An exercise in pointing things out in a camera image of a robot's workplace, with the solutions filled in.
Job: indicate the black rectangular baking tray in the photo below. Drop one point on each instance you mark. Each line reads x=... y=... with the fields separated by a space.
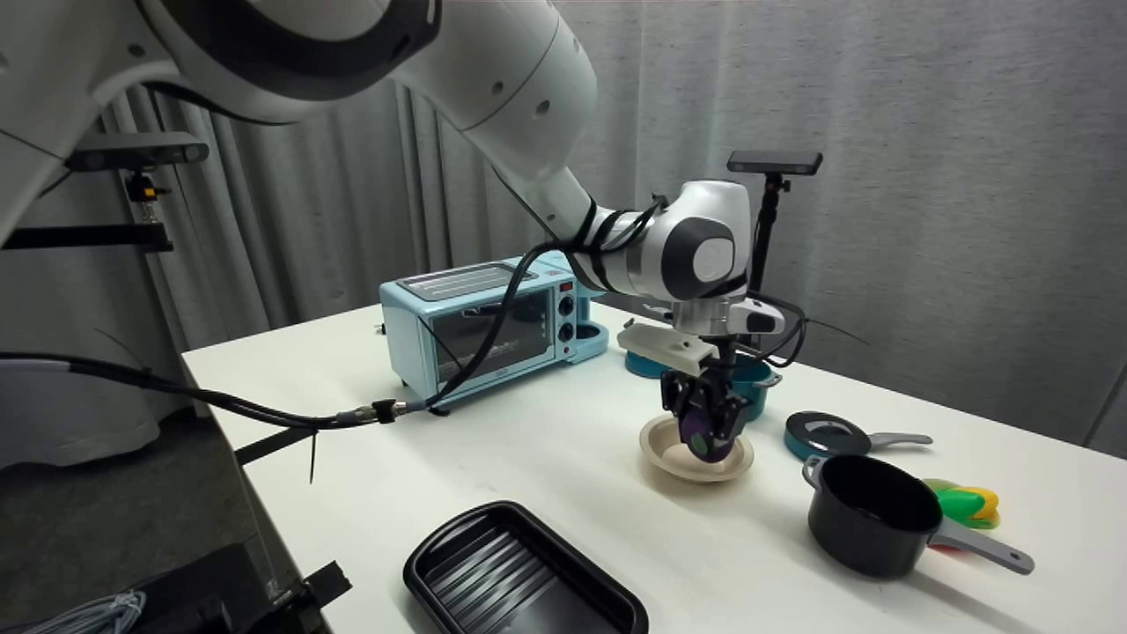
x=499 y=567

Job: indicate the green and yellow plushie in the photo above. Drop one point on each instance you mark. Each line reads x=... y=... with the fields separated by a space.
x=965 y=504

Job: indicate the black camera on stand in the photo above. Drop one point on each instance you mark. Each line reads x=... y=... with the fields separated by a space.
x=776 y=171
x=117 y=154

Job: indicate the purple plushie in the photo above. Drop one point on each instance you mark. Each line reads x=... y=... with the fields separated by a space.
x=702 y=423

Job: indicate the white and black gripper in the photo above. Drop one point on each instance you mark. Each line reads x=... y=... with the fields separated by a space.
x=700 y=342

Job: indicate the black camera on left stand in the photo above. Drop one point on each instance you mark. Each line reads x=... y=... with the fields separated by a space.
x=117 y=154

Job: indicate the white bowl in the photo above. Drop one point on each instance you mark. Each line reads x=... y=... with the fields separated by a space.
x=671 y=457

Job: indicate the light blue toaster oven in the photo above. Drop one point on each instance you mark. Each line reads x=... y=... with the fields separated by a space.
x=453 y=334

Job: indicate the black saucepan with handle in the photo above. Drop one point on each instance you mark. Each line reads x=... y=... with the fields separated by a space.
x=878 y=518

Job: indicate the teal pot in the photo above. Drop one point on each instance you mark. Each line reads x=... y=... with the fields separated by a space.
x=748 y=380

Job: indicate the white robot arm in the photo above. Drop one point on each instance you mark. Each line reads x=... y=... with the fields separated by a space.
x=508 y=77

